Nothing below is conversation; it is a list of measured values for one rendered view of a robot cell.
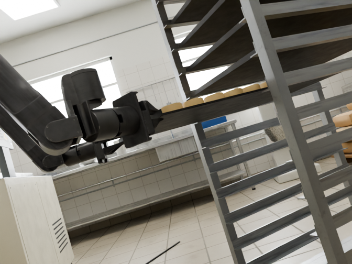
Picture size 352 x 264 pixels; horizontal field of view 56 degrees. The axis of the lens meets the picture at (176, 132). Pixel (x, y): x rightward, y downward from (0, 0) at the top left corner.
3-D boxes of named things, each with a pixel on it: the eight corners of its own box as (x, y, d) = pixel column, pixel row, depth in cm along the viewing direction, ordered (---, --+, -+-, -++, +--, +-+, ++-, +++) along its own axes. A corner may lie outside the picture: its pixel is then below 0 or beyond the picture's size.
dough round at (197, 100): (182, 111, 75) (179, 102, 75) (186, 112, 80) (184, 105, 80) (204, 104, 74) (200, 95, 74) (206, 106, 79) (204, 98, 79)
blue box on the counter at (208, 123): (198, 131, 423) (194, 120, 424) (195, 133, 453) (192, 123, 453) (228, 122, 425) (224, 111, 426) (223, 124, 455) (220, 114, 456)
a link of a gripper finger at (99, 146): (121, 127, 98) (92, 137, 99) (129, 151, 97) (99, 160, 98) (128, 128, 104) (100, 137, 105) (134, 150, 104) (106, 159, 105)
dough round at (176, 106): (168, 117, 78) (166, 109, 78) (187, 110, 76) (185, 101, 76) (158, 118, 73) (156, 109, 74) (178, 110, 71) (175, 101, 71)
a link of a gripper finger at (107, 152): (120, 124, 98) (91, 133, 99) (128, 147, 97) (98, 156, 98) (127, 125, 104) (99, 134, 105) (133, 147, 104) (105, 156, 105)
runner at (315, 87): (197, 122, 115) (195, 114, 115) (194, 124, 117) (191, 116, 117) (327, 87, 141) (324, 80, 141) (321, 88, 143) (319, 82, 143)
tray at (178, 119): (162, 115, 69) (160, 108, 69) (119, 143, 105) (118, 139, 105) (354, 66, 93) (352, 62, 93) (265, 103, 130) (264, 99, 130)
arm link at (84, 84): (48, 153, 60) (47, 144, 52) (30, 94, 61) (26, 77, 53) (111, 134, 65) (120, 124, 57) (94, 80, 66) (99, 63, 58)
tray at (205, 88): (259, 53, 81) (257, 47, 81) (191, 97, 118) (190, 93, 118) (407, 24, 106) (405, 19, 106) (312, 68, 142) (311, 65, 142)
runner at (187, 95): (189, 98, 115) (187, 89, 115) (186, 100, 118) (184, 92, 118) (320, 66, 141) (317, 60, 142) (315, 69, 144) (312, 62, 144)
